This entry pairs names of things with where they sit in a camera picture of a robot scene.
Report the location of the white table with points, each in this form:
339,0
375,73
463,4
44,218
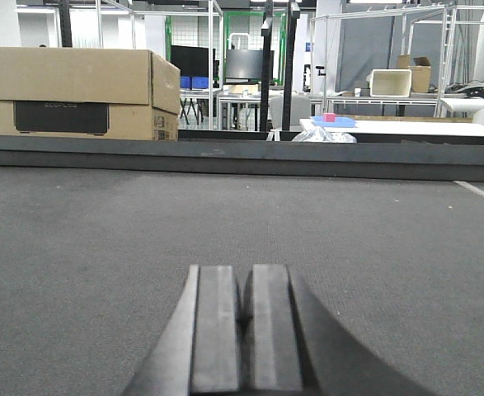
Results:
412,127

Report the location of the small cardboard box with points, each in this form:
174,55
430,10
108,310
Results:
420,71

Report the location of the black monitor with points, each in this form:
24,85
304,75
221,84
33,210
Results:
243,64

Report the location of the large cardboard box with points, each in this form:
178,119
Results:
130,94

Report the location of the crumpled clear plastic bag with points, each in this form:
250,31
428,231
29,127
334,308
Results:
321,135

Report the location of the pink block on blue tray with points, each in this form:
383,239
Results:
333,120

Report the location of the white plastic bin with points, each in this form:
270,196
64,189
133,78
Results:
390,83

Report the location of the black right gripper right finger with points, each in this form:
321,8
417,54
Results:
297,347

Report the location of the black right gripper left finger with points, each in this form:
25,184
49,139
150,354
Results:
198,352

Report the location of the dark conveyor side rail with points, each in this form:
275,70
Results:
376,156

